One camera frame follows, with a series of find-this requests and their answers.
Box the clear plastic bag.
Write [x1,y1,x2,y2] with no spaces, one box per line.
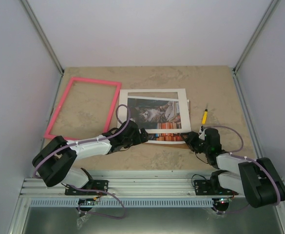
[76,213,89,230]

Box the yellow handled screwdriver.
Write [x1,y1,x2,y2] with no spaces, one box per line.
[201,105,208,125]

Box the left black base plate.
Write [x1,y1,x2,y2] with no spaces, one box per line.
[65,180,109,196]

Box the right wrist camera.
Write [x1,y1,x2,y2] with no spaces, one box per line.
[199,125,206,141]

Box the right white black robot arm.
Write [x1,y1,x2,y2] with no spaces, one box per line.
[180,128,285,208]

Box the right aluminium corner post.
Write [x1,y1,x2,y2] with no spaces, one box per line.
[232,0,281,75]

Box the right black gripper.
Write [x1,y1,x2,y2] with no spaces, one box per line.
[183,132,210,154]

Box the pink wooden photo frame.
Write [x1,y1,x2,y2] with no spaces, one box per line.
[44,77,122,139]

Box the brown hardboard backing board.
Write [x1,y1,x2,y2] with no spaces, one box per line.
[142,98,192,146]

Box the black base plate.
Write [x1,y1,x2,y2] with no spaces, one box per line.
[65,180,109,196]
[193,179,219,196]

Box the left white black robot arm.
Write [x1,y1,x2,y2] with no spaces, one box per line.
[32,120,148,195]

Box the aluminium corner post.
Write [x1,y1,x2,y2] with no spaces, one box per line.
[232,0,281,75]
[20,0,64,76]

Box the cat and books photo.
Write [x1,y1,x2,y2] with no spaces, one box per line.
[127,96,184,144]

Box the white passe-partout mat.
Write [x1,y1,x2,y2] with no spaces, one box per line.
[119,89,191,133]

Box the aluminium rail base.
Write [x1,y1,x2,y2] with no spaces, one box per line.
[19,170,285,198]

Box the grey slotted cable duct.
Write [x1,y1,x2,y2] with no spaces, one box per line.
[30,197,225,208]

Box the left aluminium corner post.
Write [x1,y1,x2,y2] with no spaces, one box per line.
[20,0,64,76]

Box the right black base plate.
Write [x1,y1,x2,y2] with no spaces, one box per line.
[193,179,219,196]

